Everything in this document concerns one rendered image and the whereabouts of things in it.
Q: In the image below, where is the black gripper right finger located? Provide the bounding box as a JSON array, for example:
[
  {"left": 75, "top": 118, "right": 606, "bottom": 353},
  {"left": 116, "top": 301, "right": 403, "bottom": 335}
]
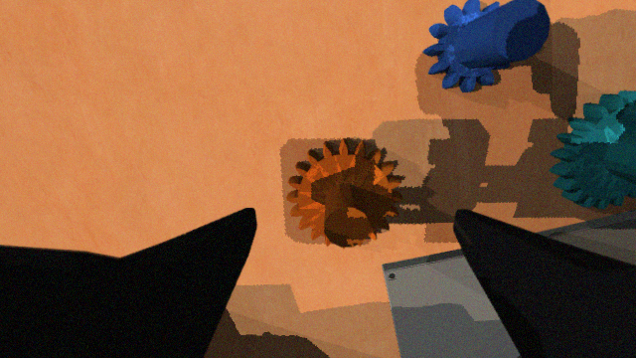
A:
[{"left": 452, "top": 209, "right": 636, "bottom": 358}]

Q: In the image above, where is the orange gear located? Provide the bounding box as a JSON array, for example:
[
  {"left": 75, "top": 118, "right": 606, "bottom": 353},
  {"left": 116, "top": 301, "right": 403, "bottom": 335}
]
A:
[{"left": 286, "top": 138, "right": 402, "bottom": 250}]

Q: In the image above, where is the blue gear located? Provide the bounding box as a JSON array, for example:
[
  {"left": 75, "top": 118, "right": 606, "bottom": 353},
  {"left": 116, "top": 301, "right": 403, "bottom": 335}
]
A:
[{"left": 422, "top": 0, "right": 551, "bottom": 92}]

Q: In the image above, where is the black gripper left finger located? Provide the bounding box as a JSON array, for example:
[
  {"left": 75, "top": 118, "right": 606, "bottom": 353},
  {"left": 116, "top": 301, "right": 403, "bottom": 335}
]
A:
[{"left": 0, "top": 208, "right": 256, "bottom": 358}]

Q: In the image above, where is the teal gear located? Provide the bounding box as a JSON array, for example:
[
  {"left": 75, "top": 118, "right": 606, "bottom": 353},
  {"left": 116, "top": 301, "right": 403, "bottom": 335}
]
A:
[{"left": 549, "top": 90, "right": 636, "bottom": 210}]

